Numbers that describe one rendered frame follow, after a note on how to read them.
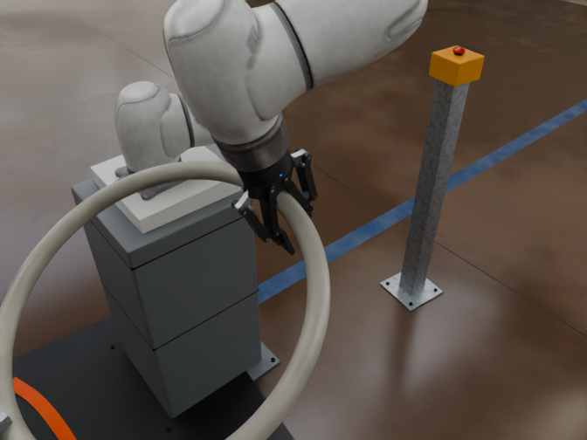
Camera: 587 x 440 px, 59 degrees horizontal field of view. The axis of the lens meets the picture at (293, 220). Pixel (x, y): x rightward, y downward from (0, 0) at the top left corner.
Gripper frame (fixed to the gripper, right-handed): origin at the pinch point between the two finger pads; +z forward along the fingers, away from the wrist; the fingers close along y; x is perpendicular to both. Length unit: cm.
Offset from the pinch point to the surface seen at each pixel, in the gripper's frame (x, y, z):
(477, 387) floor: 18, -35, 138
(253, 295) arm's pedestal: -46, 5, 86
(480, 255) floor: -24, -93, 166
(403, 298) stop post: -29, -46, 146
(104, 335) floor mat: -93, 59, 110
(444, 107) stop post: -38, -82, 64
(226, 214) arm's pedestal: -50, -2, 48
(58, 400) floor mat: -76, 81, 99
